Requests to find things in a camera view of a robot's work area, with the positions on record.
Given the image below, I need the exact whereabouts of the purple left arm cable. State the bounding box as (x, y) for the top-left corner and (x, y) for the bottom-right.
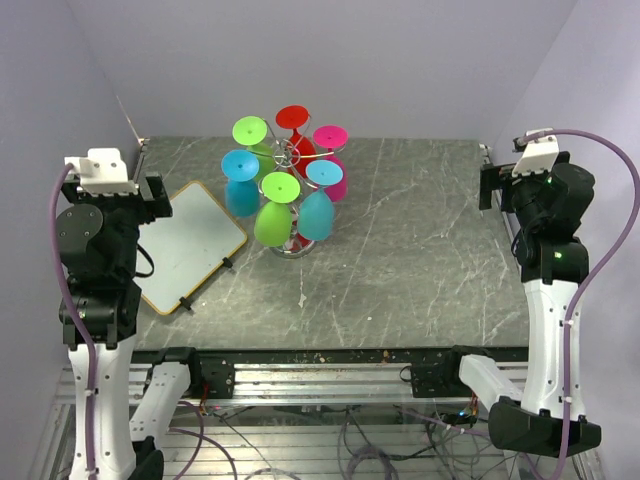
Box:
(47, 163), (236, 480)

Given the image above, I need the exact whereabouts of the white board yellow frame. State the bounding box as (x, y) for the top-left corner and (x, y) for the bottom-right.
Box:
(137, 181), (248, 315)

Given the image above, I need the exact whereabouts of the green plastic wine glass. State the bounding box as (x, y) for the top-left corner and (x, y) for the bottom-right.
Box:
(254, 171), (301, 247)

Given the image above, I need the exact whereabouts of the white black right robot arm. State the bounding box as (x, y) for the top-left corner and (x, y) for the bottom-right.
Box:
(440, 151), (602, 458)

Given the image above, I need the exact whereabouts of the pink plastic wine glass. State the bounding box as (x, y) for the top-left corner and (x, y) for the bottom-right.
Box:
(313, 125), (349, 203)

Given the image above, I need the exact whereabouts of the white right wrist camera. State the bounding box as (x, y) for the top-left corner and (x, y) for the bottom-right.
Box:
(511, 128), (560, 178)

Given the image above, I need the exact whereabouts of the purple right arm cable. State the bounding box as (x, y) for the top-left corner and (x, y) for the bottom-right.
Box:
(519, 128), (640, 480)

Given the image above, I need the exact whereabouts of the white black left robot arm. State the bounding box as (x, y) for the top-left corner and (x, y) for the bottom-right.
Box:
(49, 171), (204, 479)

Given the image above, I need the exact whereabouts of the blue plastic wine glass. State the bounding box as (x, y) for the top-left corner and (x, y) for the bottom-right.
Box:
(221, 149), (260, 218)

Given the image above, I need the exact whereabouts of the teal plastic wine glass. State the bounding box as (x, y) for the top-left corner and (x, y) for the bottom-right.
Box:
(297, 159), (343, 241)

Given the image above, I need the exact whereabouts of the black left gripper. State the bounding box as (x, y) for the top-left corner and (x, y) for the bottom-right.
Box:
(56, 169), (170, 277)

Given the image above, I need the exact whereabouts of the aluminium rail frame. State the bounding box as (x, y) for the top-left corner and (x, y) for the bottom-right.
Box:
(54, 345), (570, 479)

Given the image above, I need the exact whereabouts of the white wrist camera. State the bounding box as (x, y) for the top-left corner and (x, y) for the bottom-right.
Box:
(511, 128), (560, 178)
(64, 148), (139, 196)

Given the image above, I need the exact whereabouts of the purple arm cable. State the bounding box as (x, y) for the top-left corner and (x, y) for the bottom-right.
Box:
(47, 163), (236, 480)
(519, 128), (640, 480)

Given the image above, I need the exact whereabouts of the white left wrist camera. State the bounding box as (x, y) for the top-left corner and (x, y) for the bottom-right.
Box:
(64, 148), (139, 196)

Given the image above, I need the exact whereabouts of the red plastic wine glass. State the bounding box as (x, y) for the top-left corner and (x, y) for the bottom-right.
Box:
(275, 105), (316, 178)

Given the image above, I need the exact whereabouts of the light green wine glass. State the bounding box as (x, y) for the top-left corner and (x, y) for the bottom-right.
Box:
(232, 115), (275, 181)

